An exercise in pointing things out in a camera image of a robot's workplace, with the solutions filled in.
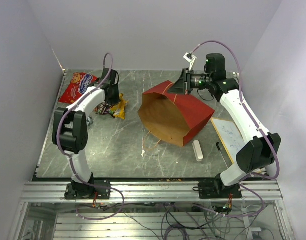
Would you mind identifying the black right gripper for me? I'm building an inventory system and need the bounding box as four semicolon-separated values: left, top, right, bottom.
167;67;212;95

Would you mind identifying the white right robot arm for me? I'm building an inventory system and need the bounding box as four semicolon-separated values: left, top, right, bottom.
168;53;281;198

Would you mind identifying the white eraser block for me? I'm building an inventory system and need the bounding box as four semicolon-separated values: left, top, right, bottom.
192;140;203;162

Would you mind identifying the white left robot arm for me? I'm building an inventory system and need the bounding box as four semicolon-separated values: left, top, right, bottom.
52;68;120;199

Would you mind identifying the small whiteboard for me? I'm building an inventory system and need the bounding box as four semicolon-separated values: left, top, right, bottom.
210;117;245;164

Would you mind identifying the yellow snack packet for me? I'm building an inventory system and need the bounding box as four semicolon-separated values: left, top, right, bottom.
113;100;128;120

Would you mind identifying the black marker pen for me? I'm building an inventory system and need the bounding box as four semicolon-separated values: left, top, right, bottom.
215;142;228;168

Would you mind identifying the clear blue snack packet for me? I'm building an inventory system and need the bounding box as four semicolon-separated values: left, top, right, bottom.
86;116;93;125

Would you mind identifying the red cookie snack bag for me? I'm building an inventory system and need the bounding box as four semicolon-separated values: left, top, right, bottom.
58;72;97;104

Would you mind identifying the red paper bag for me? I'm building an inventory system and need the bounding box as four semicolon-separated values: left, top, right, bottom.
138;81;215;147

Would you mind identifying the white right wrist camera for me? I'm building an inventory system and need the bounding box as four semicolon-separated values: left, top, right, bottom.
183;52;197;71

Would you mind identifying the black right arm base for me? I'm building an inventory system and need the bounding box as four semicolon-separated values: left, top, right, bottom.
192;174;242;199

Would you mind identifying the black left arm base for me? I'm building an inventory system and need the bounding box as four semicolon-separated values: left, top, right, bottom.
64;180;110;200

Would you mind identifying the gold foil snack packet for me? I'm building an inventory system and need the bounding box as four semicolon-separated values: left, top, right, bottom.
114;93;127;114

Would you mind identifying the purple M&M's packet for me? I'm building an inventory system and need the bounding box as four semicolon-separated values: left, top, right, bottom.
94;103;111;115

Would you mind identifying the aluminium frame rail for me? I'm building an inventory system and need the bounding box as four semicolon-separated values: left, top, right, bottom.
20;181;283;204

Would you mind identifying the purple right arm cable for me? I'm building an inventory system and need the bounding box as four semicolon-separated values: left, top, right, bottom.
189;40;280;181

